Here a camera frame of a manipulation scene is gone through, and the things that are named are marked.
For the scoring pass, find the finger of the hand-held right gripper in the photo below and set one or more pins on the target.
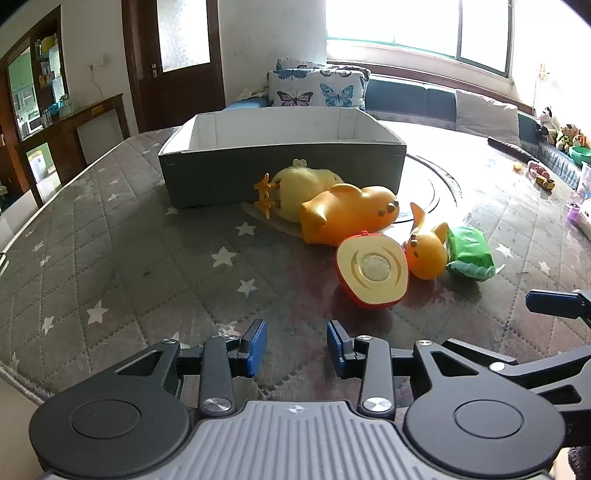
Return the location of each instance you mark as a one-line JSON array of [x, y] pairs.
[[554, 374], [549, 302]]

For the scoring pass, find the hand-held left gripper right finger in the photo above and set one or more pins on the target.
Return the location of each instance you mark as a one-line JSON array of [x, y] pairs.
[[334, 346]]

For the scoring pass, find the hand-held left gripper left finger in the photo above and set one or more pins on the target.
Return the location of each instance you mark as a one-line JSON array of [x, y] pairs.
[[258, 346]]

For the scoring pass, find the red toy apple half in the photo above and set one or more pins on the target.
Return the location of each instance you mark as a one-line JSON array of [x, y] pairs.
[[369, 270]]

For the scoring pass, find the green packet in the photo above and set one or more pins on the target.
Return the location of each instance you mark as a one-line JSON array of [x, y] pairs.
[[468, 251]]

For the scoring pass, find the small orange rubber toy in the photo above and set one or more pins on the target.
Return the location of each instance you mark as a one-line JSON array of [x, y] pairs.
[[425, 261]]

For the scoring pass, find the large orange rubber toy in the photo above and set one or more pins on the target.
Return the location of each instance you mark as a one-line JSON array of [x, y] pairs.
[[341, 214]]

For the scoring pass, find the yellow plush duck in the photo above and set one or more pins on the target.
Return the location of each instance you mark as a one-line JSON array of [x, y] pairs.
[[300, 187]]

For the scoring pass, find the grey cardboard box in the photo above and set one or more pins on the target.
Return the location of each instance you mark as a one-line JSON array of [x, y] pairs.
[[221, 175]]

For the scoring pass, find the small purple item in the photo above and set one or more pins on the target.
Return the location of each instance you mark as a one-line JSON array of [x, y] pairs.
[[574, 215]]

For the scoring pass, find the white item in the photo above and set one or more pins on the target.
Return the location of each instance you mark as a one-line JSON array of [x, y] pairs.
[[586, 217]]

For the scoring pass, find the yellow toy car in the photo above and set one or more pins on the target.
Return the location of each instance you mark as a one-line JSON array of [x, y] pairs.
[[545, 182]]

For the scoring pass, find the clear plastic box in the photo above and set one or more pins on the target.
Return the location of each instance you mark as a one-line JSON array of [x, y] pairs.
[[584, 177]]

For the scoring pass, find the pink toy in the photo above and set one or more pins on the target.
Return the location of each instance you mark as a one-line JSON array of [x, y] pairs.
[[536, 169]]

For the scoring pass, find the green bowl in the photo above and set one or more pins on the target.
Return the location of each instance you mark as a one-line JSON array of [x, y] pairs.
[[581, 154]]

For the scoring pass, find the round glass turntable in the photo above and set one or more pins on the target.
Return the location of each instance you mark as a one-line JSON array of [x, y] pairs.
[[443, 184]]

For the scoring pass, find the brown plush toys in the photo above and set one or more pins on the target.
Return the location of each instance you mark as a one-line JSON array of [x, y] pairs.
[[570, 136]]

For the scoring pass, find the grey star quilted cover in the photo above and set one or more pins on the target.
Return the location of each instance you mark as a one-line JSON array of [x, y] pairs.
[[115, 258]]

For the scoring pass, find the panda plush toy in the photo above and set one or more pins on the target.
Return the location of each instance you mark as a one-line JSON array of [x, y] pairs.
[[545, 121]]

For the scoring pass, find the grey cushion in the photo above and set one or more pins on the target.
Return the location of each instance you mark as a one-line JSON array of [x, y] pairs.
[[485, 115]]

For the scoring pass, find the blue folded blanket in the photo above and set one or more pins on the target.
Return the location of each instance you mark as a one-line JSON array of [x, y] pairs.
[[244, 104]]

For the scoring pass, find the blue sofa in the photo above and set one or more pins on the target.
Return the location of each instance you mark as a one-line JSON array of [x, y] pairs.
[[406, 99]]

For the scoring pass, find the brown wooden door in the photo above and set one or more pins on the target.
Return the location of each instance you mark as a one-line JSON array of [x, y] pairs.
[[184, 83]]

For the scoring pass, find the brown wooden cabinet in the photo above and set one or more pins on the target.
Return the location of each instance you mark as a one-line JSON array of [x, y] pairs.
[[69, 134]]

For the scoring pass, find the window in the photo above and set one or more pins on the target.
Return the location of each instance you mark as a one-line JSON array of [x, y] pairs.
[[415, 23]]

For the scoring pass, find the wall decoration with flags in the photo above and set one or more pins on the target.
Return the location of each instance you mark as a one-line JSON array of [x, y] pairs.
[[541, 73]]

